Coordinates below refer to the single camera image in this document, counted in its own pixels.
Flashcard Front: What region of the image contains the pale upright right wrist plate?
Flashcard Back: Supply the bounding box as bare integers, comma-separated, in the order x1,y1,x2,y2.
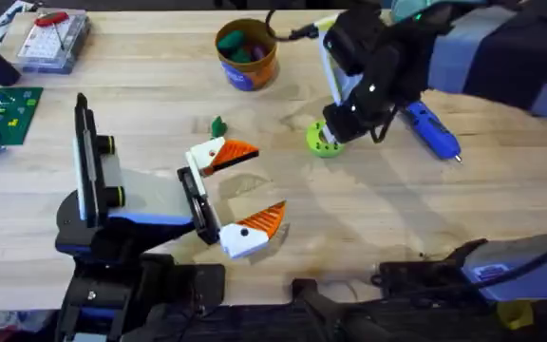
317,17,365,108

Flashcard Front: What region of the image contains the yellow block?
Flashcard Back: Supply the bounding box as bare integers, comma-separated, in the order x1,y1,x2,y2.
496,299,536,332

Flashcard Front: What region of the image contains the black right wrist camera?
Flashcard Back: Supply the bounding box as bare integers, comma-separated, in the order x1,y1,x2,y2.
324,9,385,75

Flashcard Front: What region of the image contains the green disc with holes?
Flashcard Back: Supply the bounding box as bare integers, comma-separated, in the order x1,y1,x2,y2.
305,119,347,159

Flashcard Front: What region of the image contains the black upright left wrist plate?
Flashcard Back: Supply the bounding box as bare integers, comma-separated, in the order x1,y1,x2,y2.
72,92,102,229

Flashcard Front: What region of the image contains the green vegetable toy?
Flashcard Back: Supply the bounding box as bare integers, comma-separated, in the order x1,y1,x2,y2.
210,115,229,140

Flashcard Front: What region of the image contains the clear plastic box with parts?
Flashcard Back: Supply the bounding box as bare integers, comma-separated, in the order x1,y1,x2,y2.
16,8,91,76

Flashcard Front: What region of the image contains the black rail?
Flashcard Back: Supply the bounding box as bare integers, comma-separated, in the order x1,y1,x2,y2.
121,263,547,342

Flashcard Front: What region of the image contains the blue electric screwdriver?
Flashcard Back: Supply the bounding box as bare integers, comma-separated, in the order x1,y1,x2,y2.
404,100,463,165

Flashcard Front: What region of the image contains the brown tub with toys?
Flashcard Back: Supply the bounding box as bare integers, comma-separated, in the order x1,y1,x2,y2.
215,17,280,92

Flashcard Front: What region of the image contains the green board with blocks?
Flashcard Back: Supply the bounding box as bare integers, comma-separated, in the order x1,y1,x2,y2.
0,86,45,155

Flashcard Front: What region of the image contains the black cable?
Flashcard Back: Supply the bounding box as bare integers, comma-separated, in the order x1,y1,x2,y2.
264,9,325,43

